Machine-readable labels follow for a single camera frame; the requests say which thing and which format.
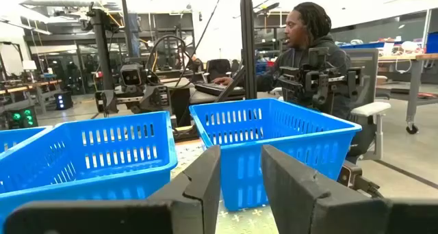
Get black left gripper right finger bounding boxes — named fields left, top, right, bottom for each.
left=261, top=144, right=438, bottom=234

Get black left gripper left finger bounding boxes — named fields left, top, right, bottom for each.
left=3, top=144, right=222, bottom=234

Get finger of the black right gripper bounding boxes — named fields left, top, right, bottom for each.
left=138, top=85, right=171, bottom=114
left=95, top=89, right=119, bottom=117

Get black office chair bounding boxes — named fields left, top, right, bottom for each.
left=206, top=58, right=232, bottom=83

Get black box blue lights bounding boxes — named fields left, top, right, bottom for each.
left=54, top=91, right=73, bottom=111

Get black keyboard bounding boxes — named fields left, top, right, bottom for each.
left=194, top=82, right=246, bottom=97

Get wooden background workbench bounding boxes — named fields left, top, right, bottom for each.
left=0, top=79, right=64, bottom=115

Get black computer green lights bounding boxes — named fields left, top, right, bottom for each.
left=5, top=105, right=39, bottom=131

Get grey chair white armrest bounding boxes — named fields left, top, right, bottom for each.
left=342, top=48, right=393, bottom=161

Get person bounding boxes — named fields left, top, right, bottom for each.
left=212, top=1, right=353, bottom=122

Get wooden workbench grey legs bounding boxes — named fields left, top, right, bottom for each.
left=376, top=51, right=438, bottom=135

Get blue storage bin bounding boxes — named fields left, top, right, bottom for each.
left=426, top=31, right=438, bottom=54

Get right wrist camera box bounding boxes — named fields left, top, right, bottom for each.
left=119, top=63, right=144, bottom=93

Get small black camera module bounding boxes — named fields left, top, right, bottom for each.
left=337, top=160, right=385, bottom=199

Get black aluminium table frame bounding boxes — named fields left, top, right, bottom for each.
left=214, top=0, right=258, bottom=103

